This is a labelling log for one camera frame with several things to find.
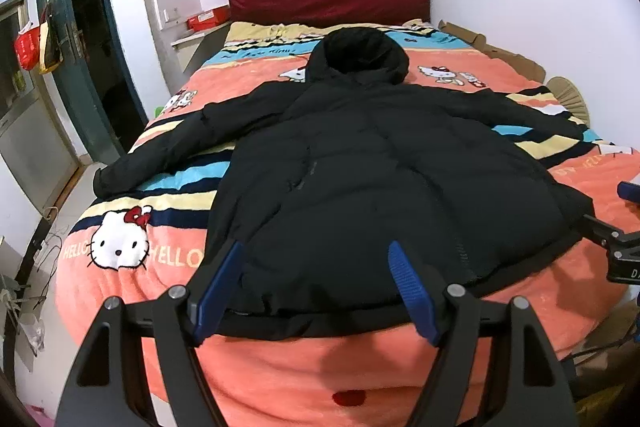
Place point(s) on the red hanging bag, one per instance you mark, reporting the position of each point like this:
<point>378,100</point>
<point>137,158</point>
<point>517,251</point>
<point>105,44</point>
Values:
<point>26,46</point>

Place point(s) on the dark green door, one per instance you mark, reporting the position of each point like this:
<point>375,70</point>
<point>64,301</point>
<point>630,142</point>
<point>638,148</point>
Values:
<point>93,78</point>

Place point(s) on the red box on shelf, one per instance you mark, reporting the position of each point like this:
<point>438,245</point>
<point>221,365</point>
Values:
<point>209,19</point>

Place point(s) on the yellow black hanging bag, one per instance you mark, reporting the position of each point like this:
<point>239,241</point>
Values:
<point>50,54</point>

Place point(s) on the black hooded puffer jacket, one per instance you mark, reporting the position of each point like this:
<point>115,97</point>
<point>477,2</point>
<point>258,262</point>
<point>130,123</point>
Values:
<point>326,173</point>

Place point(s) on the cardboard beside bed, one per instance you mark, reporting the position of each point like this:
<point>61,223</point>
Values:
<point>520,63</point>

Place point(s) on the Hello Kitty striped blanket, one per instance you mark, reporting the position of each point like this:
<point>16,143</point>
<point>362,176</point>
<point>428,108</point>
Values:
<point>138,245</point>

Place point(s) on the white bedside shelf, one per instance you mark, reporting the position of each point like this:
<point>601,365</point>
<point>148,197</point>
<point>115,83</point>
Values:
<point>195,50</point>

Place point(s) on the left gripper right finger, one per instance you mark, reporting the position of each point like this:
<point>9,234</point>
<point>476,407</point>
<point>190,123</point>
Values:
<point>494,363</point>

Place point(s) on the grey metal door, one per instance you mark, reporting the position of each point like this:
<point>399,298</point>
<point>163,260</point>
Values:
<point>34,146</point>

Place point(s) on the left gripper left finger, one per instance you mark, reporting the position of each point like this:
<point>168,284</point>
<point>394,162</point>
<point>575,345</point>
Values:
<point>107,384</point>

